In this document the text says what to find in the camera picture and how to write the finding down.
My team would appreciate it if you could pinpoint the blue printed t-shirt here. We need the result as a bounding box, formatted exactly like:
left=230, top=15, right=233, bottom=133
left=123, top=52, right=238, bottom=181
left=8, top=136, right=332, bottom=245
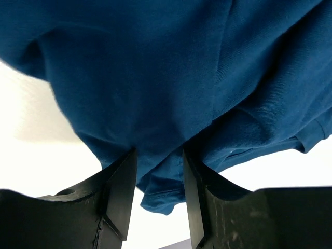
left=1, top=1, right=331, bottom=215

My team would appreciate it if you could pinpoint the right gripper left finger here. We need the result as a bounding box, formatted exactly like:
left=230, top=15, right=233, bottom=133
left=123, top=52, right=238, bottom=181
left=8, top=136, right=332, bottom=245
left=1, top=149, right=137, bottom=249

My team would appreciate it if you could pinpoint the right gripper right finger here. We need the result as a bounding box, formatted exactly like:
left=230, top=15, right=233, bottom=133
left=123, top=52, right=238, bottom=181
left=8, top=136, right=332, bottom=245
left=183, top=150, right=331, bottom=249

